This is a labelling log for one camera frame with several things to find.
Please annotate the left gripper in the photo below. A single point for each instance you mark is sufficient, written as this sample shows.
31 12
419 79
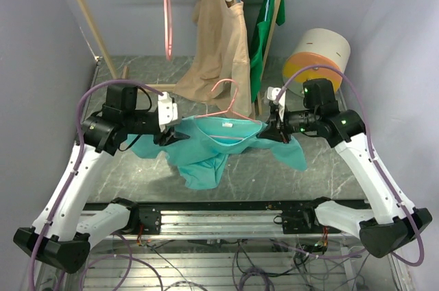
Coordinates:
171 136

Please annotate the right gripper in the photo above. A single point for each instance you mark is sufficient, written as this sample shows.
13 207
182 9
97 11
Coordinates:
276 129

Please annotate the teal t shirt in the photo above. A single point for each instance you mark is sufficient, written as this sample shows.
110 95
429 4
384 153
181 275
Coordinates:
202 157

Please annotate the pink wire hanger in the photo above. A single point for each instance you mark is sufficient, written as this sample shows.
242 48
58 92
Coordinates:
230 108

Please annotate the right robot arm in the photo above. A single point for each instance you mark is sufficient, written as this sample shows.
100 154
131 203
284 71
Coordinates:
392 219

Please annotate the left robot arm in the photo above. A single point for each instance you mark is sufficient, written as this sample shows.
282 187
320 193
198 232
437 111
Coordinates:
105 116

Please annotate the beige hanging shirt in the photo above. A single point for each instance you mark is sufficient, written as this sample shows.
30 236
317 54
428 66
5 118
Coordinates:
221 52

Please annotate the green hanging shirt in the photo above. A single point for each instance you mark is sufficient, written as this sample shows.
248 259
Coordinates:
259 44

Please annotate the pink hanger on rack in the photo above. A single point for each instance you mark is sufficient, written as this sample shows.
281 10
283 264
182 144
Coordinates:
168 28

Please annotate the round drawer cabinet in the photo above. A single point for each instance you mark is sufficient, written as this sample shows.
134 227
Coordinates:
317 46

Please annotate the wooden clothes rack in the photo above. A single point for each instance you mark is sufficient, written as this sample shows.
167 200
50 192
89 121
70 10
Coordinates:
92 23

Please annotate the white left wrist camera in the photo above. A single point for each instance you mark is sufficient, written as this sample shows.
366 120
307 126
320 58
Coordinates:
168 114

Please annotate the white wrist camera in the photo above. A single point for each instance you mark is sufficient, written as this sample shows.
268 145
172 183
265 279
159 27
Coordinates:
273 96
168 114

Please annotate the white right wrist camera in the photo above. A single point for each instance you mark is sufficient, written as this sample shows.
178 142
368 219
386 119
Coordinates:
273 96

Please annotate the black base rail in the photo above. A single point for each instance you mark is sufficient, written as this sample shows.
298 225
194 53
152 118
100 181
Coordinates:
233 219

